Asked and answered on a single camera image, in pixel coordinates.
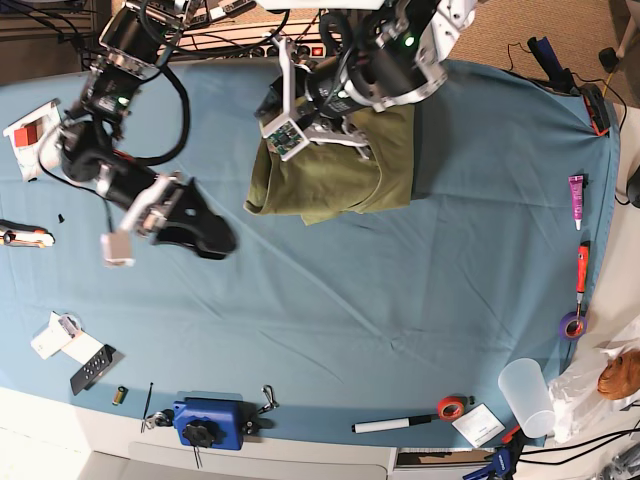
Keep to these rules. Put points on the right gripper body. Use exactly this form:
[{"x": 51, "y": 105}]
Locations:
[{"x": 150, "y": 207}]

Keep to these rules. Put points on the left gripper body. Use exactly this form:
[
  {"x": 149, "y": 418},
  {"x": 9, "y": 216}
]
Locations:
[{"x": 306, "y": 109}]

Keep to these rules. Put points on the olive green t-shirt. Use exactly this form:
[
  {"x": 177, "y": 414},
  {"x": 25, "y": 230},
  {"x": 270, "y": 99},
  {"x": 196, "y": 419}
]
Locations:
[{"x": 324, "y": 181}]

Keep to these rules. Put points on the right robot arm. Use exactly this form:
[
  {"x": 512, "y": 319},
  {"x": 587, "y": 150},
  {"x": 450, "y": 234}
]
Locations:
[{"x": 138, "y": 42}]

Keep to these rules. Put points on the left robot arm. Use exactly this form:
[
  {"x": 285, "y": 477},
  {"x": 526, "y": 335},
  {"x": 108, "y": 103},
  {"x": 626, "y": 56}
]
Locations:
[{"x": 394, "y": 57}]

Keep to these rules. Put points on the black power strip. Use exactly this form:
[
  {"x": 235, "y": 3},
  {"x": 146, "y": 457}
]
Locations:
[{"x": 301, "y": 50}]

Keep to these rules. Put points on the paper with orange block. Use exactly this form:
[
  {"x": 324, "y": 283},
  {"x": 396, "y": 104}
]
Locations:
[{"x": 33, "y": 140}]

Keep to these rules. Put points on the orange white utility knife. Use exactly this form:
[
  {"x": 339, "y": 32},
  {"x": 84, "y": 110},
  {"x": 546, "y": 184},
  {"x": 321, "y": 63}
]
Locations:
[{"x": 20, "y": 235}]

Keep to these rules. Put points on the white card packet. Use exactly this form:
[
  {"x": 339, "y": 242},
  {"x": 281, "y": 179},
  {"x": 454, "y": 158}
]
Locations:
[{"x": 64, "y": 333}]

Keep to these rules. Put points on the black zip tie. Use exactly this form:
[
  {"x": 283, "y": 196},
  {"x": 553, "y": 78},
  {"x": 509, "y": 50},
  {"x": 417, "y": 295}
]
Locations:
[{"x": 146, "y": 408}]

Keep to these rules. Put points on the black remote control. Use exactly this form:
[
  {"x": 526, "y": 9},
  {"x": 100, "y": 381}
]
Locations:
[{"x": 92, "y": 370}]

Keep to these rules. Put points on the metal carabiner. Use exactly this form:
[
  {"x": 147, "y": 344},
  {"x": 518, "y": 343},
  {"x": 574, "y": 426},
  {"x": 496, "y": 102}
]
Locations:
[{"x": 271, "y": 403}]

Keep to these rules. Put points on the small yellow battery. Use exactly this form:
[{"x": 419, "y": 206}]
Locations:
[{"x": 120, "y": 395}]

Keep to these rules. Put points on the blue table clamp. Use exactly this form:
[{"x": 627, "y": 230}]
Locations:
[{"x": 205, "y": 424}]

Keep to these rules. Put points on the blue table cloth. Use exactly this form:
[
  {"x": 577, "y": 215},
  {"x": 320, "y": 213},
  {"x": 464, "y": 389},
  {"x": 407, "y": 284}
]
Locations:
[{"x": 362, "y": 317}]

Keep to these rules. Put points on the purple tube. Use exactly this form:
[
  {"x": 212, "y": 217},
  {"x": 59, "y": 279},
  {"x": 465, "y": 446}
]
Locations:
[{"x": 576, "y": 186}]

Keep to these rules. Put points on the white black marker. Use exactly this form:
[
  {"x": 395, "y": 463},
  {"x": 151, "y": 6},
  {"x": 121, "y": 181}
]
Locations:
[{"x": 393, "y": 424}]

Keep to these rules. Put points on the red black clamp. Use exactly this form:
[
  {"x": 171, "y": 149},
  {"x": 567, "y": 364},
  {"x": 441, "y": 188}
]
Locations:
[{"x": 596, "y": 108}]

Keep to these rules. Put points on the orange screwdriver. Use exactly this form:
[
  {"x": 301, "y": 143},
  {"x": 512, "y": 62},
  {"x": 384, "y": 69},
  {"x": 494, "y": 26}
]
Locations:
[{"x": 582, "y": 267}]

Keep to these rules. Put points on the red tape roll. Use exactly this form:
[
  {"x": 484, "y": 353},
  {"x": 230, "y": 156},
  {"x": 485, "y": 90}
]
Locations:
[{"x": 451, "y": 408}]

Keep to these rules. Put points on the purple tape roll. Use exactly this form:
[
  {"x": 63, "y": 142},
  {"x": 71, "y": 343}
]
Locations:
[{"x": 572, "y": 326}]

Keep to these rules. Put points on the translucent plastic cup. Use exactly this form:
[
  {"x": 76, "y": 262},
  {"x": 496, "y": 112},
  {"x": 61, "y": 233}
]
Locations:
[{"x": 525, "y": 391}]

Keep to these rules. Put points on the white paper note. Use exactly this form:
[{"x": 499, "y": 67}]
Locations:
[{"x": 478, "y": 426}]

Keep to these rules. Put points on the blue bar clamp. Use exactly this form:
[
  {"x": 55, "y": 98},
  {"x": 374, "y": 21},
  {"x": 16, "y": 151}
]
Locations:
[{"x": 502, "y": 463}]

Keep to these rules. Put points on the white plastic bag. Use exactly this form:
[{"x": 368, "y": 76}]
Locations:
[{"x": 575, "y": 399}]

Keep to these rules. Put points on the brown wooden object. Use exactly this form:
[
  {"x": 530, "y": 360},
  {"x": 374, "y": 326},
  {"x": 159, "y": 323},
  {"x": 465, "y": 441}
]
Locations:
[{"x": 620, "y": 379}]

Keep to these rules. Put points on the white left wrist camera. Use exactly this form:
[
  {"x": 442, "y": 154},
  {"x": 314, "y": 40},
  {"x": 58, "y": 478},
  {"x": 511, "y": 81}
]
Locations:
[{"x": 283, "y": 136}]

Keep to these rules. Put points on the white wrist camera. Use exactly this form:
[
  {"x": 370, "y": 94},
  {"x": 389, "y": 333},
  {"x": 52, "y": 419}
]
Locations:
[
  {"x": 283, "y": 136},
  {"x": 117, "y": 249}
]

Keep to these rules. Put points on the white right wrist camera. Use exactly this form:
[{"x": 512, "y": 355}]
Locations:
[{"x": 117, "y": 249}]

